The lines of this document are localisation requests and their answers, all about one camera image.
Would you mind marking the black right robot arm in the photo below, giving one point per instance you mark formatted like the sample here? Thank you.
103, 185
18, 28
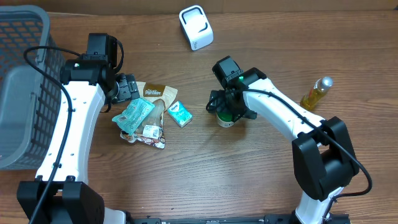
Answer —
323, 155

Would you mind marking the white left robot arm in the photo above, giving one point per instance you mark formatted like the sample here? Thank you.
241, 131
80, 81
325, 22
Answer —
60, 192

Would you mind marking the teal Kleenex tissue pack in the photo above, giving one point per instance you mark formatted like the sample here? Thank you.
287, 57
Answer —
180, 114

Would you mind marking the grey plastic basket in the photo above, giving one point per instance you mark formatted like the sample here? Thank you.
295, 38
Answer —
29, 102

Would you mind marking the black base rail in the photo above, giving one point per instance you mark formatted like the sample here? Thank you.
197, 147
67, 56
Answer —
211, 220

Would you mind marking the brown PaniTree snack pouch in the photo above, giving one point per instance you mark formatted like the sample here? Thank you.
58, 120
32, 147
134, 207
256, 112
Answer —
151, 130

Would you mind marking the teal wipes packet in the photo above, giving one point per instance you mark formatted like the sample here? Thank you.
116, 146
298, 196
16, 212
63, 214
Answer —
130, 119

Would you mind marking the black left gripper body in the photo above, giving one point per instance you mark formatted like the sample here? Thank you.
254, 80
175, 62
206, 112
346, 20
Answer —
126, 89

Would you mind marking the white barcode scanner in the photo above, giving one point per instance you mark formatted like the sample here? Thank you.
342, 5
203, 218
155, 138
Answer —
196, 27

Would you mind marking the yellow oil bottle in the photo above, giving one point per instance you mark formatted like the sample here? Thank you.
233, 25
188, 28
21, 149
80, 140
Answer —
319, 90

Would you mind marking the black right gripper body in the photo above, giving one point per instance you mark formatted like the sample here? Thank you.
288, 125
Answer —
222, 101

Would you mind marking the green lid jar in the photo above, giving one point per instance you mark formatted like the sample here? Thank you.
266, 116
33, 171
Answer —
225, 120

